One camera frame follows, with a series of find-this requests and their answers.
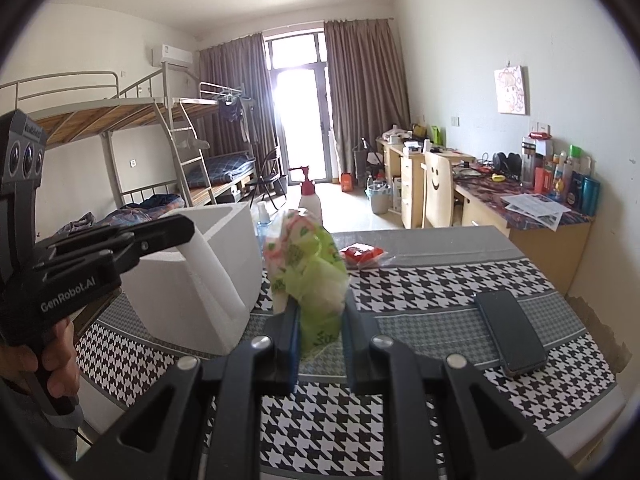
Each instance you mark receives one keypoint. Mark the wide brown curtain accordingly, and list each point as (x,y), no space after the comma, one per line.
(367,95)

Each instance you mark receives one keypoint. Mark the white foam box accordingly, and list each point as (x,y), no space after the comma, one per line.
(200,305)

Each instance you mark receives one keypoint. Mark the wall poster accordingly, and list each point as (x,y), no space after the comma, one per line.
(511,90)

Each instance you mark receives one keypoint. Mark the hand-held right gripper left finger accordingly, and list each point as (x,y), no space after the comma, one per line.
(290,360)

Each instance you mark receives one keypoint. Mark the wooden desk with patterned top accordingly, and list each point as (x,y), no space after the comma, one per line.
(550,255)

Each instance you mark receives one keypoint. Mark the green printed plastic bag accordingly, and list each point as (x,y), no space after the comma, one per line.
(310,270)

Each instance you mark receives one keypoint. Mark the glass balcony door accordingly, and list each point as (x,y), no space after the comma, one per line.
(300,120)

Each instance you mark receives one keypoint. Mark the white air conditioner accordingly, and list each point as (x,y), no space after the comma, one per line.
(171,55)

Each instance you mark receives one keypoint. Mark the black speakers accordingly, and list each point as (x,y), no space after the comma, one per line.
(506,164)

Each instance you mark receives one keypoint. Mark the large metal bunk bed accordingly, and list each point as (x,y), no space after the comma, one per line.
(90,115)

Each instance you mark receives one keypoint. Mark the hanging dark clothes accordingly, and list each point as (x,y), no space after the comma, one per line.
(232,110)

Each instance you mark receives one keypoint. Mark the wooden smiley face chair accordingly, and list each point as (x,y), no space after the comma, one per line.
(439,190)

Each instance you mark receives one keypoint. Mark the green paper bag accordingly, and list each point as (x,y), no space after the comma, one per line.
(437,136)

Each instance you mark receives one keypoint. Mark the blue patterned quilt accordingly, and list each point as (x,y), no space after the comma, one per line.
(150,207)

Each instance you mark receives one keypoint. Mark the small metal bunk bed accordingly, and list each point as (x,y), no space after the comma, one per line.
(220,90)

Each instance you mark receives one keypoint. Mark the blue plaid mattress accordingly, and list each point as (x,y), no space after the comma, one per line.
(227,167)

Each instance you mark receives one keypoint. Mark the white pump lotion bottle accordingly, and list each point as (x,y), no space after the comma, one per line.
(310,200)

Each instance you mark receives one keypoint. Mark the orange bag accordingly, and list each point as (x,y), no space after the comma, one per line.
(347,182)

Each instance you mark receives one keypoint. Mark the row of toiletry bottles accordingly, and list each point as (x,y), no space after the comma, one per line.
(560,180)

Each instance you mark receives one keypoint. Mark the black folding chair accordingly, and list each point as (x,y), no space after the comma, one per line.
(272,180)

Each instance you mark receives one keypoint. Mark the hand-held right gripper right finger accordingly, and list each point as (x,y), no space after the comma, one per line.
(352,355)

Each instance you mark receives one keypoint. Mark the printed paper sheets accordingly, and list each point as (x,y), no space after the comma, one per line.
(535,210)

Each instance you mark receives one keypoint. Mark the black smartphone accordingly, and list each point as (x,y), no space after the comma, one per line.
(510,332)

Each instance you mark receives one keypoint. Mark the narrow brown curtain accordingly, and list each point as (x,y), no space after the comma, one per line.
(235,70)

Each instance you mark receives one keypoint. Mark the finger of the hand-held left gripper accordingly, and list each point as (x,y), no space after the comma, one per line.
(150,237)

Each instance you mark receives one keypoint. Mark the wooden desk with drawers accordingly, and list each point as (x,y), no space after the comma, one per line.
(407,190)

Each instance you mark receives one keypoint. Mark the person's left forearm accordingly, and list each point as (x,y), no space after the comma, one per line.
(30,425)

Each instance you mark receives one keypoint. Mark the bucket of bottles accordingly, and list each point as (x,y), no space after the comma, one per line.
(378,200)

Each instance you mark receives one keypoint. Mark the red snack packet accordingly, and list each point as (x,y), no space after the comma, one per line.
(362,255)

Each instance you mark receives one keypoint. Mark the person's left hand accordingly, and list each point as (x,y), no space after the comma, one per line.
(62,360)

